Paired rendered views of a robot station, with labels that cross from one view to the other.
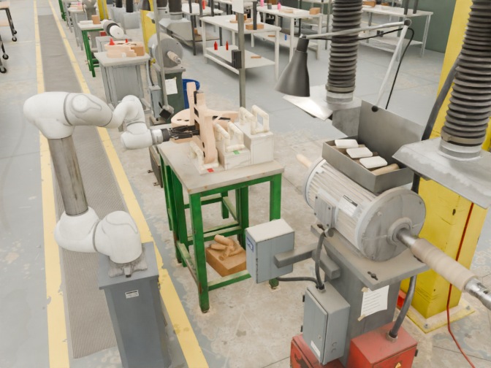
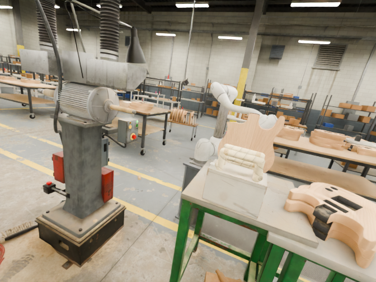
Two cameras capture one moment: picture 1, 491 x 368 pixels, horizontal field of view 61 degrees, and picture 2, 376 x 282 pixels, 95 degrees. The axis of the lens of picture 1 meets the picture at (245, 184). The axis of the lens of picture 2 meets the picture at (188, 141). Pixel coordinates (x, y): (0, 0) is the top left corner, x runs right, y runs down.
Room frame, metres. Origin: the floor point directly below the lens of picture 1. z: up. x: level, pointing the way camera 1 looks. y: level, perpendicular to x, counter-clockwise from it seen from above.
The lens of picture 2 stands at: (2.66, -0.80, 1.45)
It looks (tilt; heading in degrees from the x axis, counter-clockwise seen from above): 17 degrees down; 133
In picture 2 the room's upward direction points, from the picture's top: 9 degrees clockwise
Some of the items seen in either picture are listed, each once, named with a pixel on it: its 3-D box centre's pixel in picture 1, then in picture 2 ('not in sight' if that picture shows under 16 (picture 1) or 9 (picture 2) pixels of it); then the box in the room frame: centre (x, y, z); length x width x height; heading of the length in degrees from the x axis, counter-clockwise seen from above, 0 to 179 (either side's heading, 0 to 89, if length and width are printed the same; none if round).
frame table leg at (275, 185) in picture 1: (274, 234); (178, 259); (2.15, -0.18, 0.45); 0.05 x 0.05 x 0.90; 24
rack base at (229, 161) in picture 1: (229, 152); not in sight; (2.27, 0.09, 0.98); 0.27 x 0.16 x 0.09; 23
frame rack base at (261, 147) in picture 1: (253, 142); (234, 186); (2.32, -0.05, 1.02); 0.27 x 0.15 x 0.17; 23
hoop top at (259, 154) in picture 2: (247, 114); (243, 151); (2.31, -0.02, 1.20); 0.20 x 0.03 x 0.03; 22
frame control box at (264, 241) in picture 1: (283, 265); (120, 132); (1.21, -0.14, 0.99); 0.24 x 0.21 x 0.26; 24
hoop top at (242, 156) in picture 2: (260, 112); (241, 155); (2.34, -0.10, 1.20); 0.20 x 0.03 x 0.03; 22
